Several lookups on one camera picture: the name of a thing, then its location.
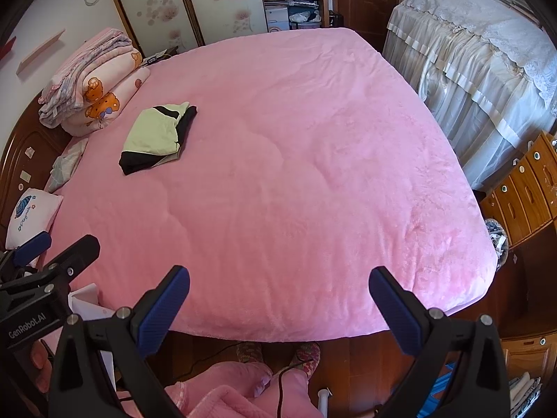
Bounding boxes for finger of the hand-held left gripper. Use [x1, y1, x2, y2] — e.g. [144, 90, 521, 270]
[0, 232, 53, 288]
[41, 234, 101, 292]

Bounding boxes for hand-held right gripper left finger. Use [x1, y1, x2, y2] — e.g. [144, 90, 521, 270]
[47, 265, 191, 418]

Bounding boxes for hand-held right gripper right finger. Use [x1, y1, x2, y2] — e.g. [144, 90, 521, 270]
[368, 265, 511, 418]

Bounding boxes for green and black jacket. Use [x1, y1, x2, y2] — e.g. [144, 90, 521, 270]
[118, 101, 198, 177]

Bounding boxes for person's left hand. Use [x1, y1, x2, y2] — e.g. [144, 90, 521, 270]
[30, 339, 56, 395]

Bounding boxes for white printed pillow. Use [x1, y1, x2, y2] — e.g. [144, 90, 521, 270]
[4, 187, 64, 251]

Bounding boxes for pale small pillow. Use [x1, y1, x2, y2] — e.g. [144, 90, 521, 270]
[44, 137, 90, 194]

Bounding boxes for blue striped object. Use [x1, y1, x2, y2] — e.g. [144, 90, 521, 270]
[429, 359, 457, 410]

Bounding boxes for floral slipper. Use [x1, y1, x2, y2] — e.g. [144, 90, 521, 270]
[237, 342, 264, 364]
[291, 342, 322, 377]

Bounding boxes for wooden headboard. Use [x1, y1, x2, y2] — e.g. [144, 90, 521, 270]
[0, 89, 72, 245]

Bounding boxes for person's pink pajama legs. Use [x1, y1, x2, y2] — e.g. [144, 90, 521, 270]
[163, 361, 312, 418]

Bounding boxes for patterned cloth bundle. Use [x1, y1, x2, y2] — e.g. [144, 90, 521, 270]
[483, 218, 510, 271]

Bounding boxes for low wooden cabinet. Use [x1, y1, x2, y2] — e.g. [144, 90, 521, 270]
[500, 335, 553, 386]

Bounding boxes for stack of folded cloths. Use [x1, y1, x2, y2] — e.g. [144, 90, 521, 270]
[507, 372, 544, 418]

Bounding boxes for wooden drawer cabinet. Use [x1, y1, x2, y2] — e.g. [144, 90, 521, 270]
[479, 133, 557, 249]

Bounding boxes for pink bed blanket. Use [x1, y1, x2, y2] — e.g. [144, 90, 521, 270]
[41, 27, 499, 344]

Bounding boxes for purple striped folded blanket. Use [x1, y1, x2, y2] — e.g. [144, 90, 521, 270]
[38, 27, 133, 129]

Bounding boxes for wooden nightstand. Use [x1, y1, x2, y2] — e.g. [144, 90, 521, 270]
[143, 46, 180, 67]

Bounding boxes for floral sliding wardrobe door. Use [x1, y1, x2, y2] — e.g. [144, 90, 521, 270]
[180, 0, 268, 44]
[107, 0, 205, 53]

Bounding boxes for brown wooden door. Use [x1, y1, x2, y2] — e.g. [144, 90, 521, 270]
[335, 0, 401, 48]

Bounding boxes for white appliance box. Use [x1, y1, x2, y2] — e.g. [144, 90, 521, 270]
[265, 4, 290, 31]

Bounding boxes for pile of books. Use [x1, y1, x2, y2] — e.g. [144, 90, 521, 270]
[496, 0, 538, 24]

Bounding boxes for black cable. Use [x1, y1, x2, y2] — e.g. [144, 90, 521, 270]
[272, 357, 314, 418]

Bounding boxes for beige wall shelf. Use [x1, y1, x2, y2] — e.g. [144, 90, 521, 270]
[16, 28, 66, 77]

